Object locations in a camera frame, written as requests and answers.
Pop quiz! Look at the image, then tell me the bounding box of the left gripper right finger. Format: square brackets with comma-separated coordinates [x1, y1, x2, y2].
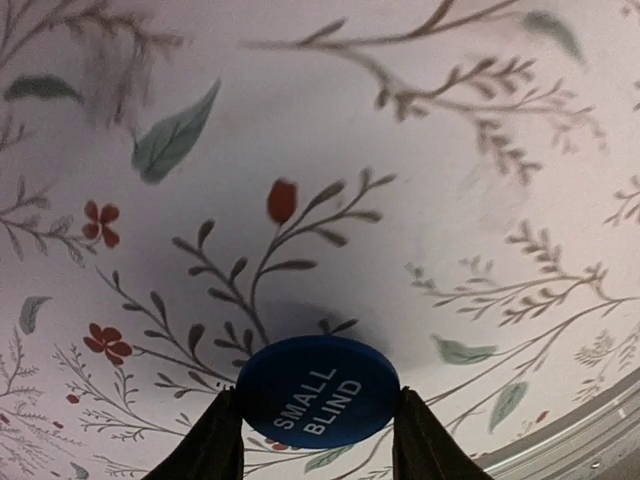
[392, 387, 492, 480]

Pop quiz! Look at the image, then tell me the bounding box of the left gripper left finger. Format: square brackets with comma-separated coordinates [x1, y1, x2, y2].
[144, 388, 244, 480]

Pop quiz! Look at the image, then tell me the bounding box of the blue round button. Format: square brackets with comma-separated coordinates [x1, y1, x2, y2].
[235, 335, 400, 449]

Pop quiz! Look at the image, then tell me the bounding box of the front aluminium rail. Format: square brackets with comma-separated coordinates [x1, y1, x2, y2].
[476, 371, 639, 479]

